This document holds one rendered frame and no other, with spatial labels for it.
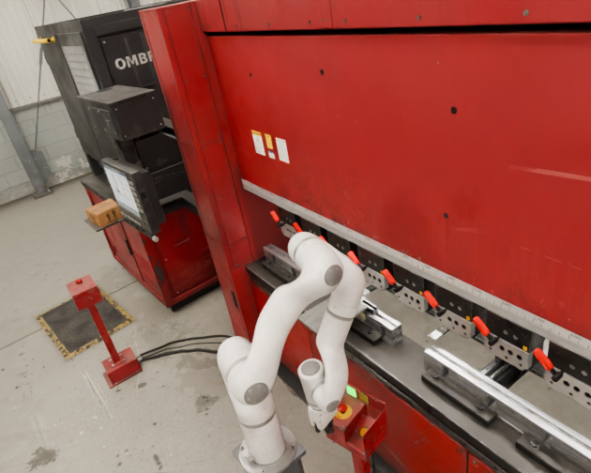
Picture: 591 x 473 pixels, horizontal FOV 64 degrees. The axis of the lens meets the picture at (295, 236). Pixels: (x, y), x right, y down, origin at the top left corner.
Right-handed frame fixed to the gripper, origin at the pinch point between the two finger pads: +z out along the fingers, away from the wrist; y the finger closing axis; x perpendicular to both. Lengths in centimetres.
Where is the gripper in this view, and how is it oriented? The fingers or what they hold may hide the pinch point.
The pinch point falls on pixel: (328, 428)
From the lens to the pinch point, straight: 178.5
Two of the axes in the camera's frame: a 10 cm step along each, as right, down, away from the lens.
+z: 2.2, 8.2, 5.3
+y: -6.4, 5.3, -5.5
